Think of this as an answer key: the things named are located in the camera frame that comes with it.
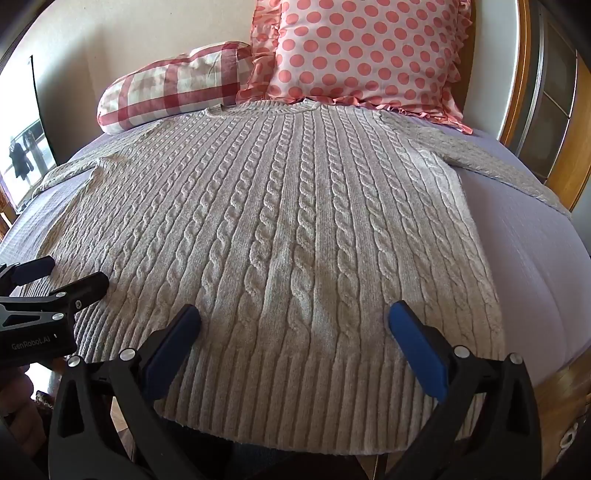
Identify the pink polka dot pillow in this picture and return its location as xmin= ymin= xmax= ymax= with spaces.
xmin=236 ymin=0 xmax=476 ymax=136

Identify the wall poster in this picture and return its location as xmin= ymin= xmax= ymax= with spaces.
xmin=0 ymin=55 xmax=58 ymax=214

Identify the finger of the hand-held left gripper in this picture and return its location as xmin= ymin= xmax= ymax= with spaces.
xmin=0 ymin=271 xmax=110 ymax=333
xmin=0 ymin=256 xmax=56 ymax=290

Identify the grey cable-knit sweater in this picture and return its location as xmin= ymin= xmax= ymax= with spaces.
xmin=21 ymin=100 xmax=572 ymax=455

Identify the wooden headboard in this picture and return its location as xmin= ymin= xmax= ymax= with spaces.
xmin=499 ymin=0 xmax=591 ymax=213

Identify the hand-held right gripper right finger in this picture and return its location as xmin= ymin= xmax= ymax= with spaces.
xmin=379 ymin=300 xmax=542 ymax=480

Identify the red checked pillow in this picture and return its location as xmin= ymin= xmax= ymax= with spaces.
xmin=96 ymin=41 xmax=254 ymax=136

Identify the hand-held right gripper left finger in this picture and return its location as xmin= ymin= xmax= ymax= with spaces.
xmin=48 ymin=303 xmax=202 ymax=480

